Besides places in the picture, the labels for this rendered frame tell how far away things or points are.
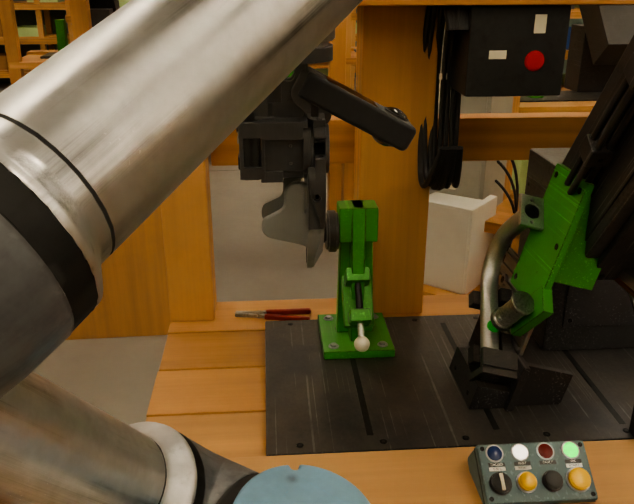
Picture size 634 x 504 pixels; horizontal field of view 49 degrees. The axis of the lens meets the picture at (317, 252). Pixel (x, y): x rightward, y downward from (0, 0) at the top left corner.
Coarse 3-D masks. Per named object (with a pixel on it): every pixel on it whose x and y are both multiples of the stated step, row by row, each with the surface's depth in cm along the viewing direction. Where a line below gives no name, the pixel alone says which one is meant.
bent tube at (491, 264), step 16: (528, 208) 112; (512, 224) 114; (528, 224) 109; (496, 240) 118; (512, 240) 118; (496, 256) 119; (496, 272) 120; (480, 288) 120; (496, 288) 119; (480, 304) 118; (496, 304) 117; (480, 320) 117; (480, 336) 116; (496, 336) 114; (480, 352) 114
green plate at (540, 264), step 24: (552, 192) 109; (576, 192) 102; (552, 216) 108; (576, 216) 101; (528, 240) 114; (552, 240) 106; (576, 240) 104; (528, 264) 112; (552, 264) 105; (576, 264) 106; (528, 288) 110
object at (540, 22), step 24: (480, 24) 117; (504, 24) 117; (528, 24) 117; (552, 24) 117; (456, 48) 125; (480, 48) 118; (504, 48) 118; (528, 48) 119; (552, 48) 119; (456, 72) 126; (480, 72) 120; (504, 72) 120; (528, 72) 120; (552, 72) 120; (480, 96) 121
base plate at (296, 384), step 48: (288, 336) 135; (432, 336) 135; (288, 384) 119; (336, 384) 119; (384, 384) 119; (432, 384) 119; (576, 384) 119; (624, 384) 119; (288, 432) 107; (336, 432) 107; (384, 432) 107; (432, 432) 107; (480, 432) 107; (528, 432) 107; (576, 432) 107; (624, 432) 107
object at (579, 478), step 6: (576, 468) 93; (582, 468) 93; (570, 474) 93; (576, 474) 92; (582, 474) 92; (588, 474) 93; (570, 480) 92; (576, 480) 92; (582, 480) 92; (588, 480) 92; (576, 486) 92; (582, 486) 92; (588, 486) 92
